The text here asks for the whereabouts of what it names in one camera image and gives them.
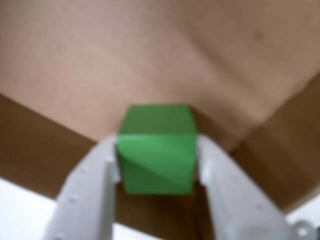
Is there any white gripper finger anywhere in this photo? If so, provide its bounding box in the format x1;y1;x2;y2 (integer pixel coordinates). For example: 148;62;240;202
42;133;119;240
198;135;294;240

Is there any green cube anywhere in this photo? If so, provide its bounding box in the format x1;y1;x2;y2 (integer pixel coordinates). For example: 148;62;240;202
116;103;197;196

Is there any brown cardboard box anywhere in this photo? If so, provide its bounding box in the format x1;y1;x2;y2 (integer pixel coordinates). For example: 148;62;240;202
0;0;320;240

